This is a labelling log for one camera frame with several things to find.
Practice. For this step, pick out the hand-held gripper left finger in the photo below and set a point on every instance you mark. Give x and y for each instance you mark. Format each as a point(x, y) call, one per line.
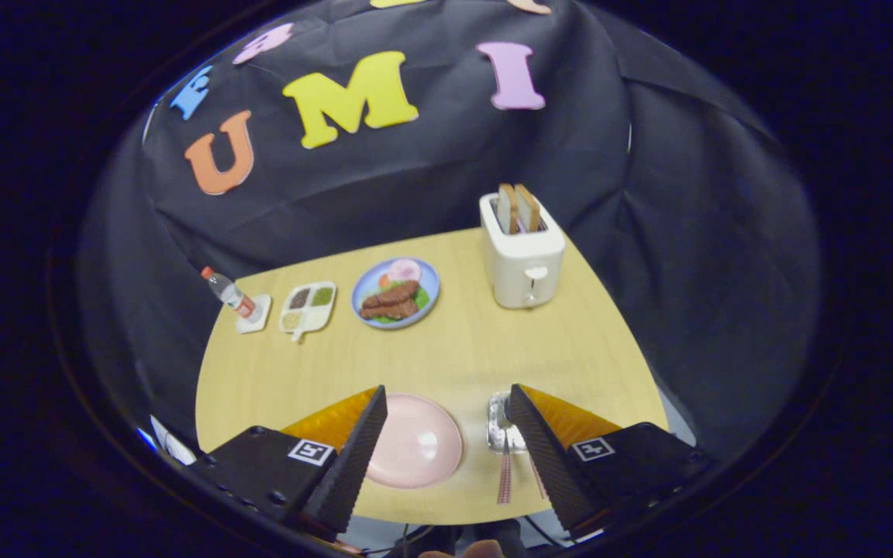
point(357, 453)

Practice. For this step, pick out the pink plate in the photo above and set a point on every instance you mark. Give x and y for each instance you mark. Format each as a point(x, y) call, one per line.
point(415, 442)

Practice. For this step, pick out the white toaster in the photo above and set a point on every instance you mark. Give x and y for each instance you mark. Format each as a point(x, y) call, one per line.
point(520, 271)

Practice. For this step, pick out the green lettuce leaf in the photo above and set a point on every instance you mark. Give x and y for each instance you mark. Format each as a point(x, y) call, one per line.
point(422, 298)

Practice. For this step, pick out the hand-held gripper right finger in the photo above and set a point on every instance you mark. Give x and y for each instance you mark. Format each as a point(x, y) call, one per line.
point(547, 457)

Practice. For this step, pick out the white square coaster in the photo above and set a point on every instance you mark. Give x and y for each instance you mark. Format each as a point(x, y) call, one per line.
point(260, 323)

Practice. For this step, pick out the white divided condiment tray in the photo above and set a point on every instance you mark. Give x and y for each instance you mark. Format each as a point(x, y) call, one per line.
point(308, 314)

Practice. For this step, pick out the pink ham slice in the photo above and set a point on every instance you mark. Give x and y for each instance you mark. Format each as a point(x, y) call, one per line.
point(403, 270)

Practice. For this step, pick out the small water bottle red cap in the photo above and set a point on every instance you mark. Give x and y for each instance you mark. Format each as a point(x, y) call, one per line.
point(229, 293)

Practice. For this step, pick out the white and blue object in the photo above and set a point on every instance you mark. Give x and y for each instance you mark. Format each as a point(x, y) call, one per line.
point(175, 448)

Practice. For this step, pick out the brown toast slice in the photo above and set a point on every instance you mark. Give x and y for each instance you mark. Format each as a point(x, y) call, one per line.
point(528, 206)
point(507, 208)

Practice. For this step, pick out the brown sausage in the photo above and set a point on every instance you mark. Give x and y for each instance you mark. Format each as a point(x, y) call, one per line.
point(390, 309)
point(392, 294)

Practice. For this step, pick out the blue plate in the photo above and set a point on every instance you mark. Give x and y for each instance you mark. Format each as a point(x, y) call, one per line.
point(431, 279)

